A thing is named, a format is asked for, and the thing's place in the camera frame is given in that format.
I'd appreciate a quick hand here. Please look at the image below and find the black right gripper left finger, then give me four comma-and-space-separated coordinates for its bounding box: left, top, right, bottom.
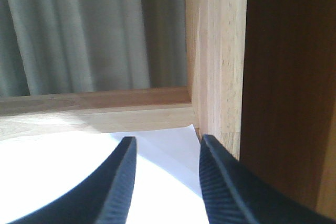
14, 136, 137, 223

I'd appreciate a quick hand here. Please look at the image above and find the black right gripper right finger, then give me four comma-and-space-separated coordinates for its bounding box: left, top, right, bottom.
199, 135, 335, 223

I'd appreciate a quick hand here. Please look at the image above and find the white paper sheet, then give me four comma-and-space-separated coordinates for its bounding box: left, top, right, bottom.
1, 126, 208, 223

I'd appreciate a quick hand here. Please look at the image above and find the wooden shelf unit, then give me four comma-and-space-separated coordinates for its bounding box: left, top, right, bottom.
1, 0, 335, 218

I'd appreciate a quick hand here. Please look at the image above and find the grey curtain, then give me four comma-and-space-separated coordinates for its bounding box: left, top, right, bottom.
1, 0, 186, 97

